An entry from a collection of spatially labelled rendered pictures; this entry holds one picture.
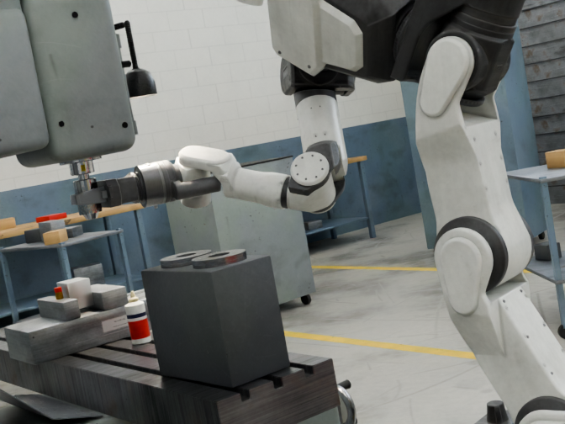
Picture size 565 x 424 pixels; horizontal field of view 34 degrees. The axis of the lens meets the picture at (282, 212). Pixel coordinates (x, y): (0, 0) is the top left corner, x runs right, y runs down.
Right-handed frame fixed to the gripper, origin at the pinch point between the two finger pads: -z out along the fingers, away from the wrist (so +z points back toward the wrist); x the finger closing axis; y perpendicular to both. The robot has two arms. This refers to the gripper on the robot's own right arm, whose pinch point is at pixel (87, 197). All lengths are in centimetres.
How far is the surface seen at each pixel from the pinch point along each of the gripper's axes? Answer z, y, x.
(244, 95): 326, -49, -752
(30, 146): -11.0, -11.6, 14.6
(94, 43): 5.6, -29.1, 9.0
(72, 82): -0.3, -22.3, 10.5
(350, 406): 52, 61, -8
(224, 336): 7, 23, 52
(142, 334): 4.9, 29.7, 1.6
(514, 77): 441, -12, -437
